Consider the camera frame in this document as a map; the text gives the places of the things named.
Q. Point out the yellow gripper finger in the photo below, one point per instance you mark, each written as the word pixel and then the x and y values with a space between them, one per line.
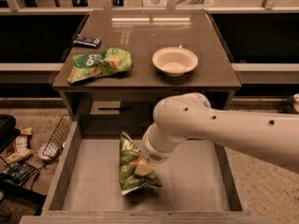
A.
pixel 144 167

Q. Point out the green jalapeno chip bag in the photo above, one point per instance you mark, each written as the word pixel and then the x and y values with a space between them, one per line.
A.
pixel 130 155

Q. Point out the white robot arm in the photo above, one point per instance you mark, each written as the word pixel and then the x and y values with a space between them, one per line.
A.
pixel 269 137

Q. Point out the open grey top drawer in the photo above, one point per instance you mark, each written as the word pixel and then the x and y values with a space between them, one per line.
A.
pixel 198 188

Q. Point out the grey cabinet with counter top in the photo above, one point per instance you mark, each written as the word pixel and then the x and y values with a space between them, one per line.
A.
pixel 142 33

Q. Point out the light green chip bag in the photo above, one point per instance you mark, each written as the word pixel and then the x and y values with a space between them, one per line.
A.
pixel 104 64

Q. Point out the yellow snack bag on floor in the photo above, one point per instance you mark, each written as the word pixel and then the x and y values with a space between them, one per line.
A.
pixel 19 149

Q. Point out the dark blue snack bag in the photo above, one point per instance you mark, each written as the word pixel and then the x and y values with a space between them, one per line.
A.
pixel 18 172

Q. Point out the white round disc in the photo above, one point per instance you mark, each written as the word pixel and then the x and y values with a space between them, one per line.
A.
pixel 48 152

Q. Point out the white paper bowl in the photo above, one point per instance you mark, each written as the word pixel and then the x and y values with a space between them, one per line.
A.
pixel 174 61

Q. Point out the blue snack bar wrapper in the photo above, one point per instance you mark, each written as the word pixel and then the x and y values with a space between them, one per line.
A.
pixel 90 42

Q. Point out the black crate on floor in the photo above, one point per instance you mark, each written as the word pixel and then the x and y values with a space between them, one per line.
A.
pixel 8 131

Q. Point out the black basket at right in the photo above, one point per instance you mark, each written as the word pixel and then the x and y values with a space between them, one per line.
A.
pixel 290 105

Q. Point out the black drawer handle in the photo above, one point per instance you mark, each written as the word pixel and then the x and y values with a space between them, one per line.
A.
pixel 127 108

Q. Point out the black wire basket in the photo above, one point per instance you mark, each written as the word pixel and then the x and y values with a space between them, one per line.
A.
pixel 60 133

